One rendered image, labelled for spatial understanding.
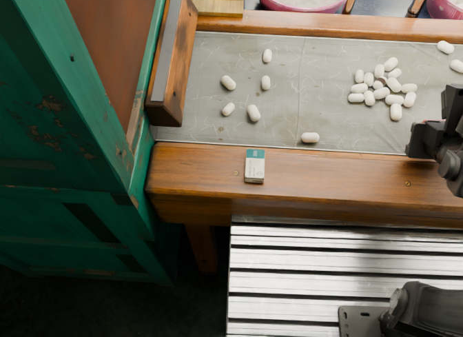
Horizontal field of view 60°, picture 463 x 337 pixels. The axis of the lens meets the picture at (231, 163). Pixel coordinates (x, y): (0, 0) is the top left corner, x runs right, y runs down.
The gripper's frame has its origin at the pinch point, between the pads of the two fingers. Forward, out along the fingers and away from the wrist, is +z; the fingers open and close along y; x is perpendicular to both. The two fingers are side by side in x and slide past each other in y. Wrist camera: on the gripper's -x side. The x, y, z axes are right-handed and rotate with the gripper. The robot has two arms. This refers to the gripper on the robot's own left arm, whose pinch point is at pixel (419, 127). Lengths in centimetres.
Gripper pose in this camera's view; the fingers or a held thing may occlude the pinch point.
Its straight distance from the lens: 88.0
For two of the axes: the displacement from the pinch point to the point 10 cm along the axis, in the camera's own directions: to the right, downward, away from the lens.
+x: -0.5, 9.3, 3.7
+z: 0.5, -3.7, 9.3
